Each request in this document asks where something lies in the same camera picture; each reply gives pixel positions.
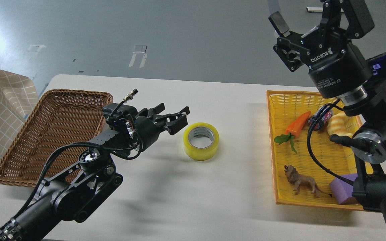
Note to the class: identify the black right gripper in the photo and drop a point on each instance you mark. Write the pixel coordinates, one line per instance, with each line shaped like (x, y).
(337, 67)

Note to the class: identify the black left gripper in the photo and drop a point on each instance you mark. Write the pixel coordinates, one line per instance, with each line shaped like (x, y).
(148, 133)

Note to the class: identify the yellow tape roll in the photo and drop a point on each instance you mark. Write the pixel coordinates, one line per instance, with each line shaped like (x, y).
(200, 141)

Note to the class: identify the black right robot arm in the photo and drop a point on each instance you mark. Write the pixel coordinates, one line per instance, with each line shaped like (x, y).
(369, 142)

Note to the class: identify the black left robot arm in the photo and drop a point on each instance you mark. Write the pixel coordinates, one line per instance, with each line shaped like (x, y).
(78, 178)

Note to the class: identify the white stand base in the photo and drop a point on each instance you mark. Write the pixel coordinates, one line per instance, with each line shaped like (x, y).
(314, 9)

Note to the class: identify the small drink can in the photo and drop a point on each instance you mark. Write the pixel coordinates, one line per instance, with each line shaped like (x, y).
(323, 115)

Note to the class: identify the toy croissant bread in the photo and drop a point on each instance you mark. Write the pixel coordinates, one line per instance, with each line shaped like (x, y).
(336, 125)

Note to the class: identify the orange toy carrot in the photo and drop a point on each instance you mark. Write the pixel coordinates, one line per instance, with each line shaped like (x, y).
(292, 131)

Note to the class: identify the brown wicker basket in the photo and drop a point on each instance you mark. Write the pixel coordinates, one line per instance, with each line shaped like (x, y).
(61, 117)

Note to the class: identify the yellow plastic basket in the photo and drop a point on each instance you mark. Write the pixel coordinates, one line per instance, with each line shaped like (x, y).
(284, 107)

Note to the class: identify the brown toy lion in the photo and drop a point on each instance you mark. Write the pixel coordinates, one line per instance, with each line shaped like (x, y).
(296, 179)

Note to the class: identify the purple foam block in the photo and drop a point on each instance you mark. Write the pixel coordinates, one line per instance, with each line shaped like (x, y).
(342, 192)

